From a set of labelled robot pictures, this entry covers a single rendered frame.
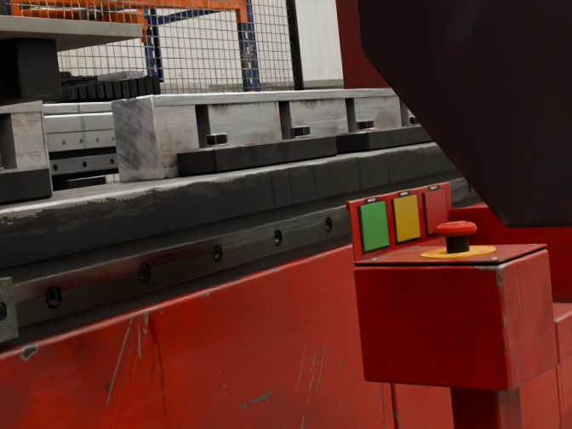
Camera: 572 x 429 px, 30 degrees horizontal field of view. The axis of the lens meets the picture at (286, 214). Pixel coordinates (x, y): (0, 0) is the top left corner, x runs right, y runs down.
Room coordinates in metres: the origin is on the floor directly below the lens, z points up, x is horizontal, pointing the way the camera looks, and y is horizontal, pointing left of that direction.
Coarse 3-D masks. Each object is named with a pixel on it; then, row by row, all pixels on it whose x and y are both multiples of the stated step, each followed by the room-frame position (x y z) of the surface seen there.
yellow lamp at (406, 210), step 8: (400, 200) 1.10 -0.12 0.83; (408, 200) 1.11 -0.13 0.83; (416, 200) 1.13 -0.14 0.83; (400, 208) 1.10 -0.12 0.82; (408, 208) 1.11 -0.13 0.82; (416, 208) 1.13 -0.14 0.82; (400, 216) 1.10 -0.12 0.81; (408, 216) 1.11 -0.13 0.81; (416, 216) 1.13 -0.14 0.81; (400, 224) 1.10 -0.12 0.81; (408, 224) 1.11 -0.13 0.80; (416, 224) 1.12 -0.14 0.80; (400, 232) 1.10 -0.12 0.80; (408, 232) 1.11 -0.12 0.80; (416, 232) 1.12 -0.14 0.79; (400, 240) 1.10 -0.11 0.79
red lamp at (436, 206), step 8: (432, 192) 1.16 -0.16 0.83; (440, 192) 1.17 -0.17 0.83; (432, 200) 1.15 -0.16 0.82; (440, 200) 1.17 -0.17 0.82; (432, 208) 1.15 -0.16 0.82; (440, 208) 1.17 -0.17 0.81; (432, 216) 1.15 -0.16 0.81; (440, 216) 1.16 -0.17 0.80; (432, 224) 1.15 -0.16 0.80; (440, 224) 1.16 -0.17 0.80; (432, 232) 1.15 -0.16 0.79
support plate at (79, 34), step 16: (0, 16) 0.66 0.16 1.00; (16, 16) 0.67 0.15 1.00; (0, 32) 0.67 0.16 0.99; (16, 32) 0.68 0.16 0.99; (32, 32) 0.69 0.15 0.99; (48, 32) 0.70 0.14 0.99; (64, 32) 0.71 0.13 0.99; (80, 32) 0.72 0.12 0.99; (96, 32) 0.74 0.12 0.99; (112, 32) 0.75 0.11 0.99; (128, 32) 0.77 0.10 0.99; (64, 48) 0.80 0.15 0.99; (80, 48) 0.81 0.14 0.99
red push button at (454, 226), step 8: (448, 224) 1.02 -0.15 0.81; (456, 224) 1.01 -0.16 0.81; (464, 224) 1.01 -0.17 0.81; (472, 224) 1.01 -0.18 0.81; (440, 232) 1.01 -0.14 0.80; (448, 232) 1.01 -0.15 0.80; (456, 232) 1.00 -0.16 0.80; (464, 232) 1.00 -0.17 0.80; (472, 232) 1.01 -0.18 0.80; (448, 240) 1.02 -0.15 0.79; (456, 240) 1.01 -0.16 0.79; (464, 240) 1.01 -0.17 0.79; (448, 248) 1.02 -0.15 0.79; (456, 248) 1.01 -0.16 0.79; (464, 248) 1.01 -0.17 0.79
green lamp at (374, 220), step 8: (360, 208) 1.05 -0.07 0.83; (368, 208) 1.05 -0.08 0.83; (376, 208) 1.07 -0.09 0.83; (384, 208) 1.08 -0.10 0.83; (368, 216) 1.05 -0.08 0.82; (376, 216) 1.07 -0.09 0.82; (384, 216) 1.08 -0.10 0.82; (368, 224) 1.05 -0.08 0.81; (376, 224) 1.06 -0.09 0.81; (384, 224) 1.08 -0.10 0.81; (368, 232) 1.05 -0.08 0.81; (376, 232) 1.06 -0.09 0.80; (384, 232) 1.07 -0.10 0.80; (368, 240) 1.05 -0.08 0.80; (376, 240) 1.06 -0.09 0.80; (384, 240) 1.07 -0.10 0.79; (368, 248) 1.05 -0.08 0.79; (376, 248) 1.06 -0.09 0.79
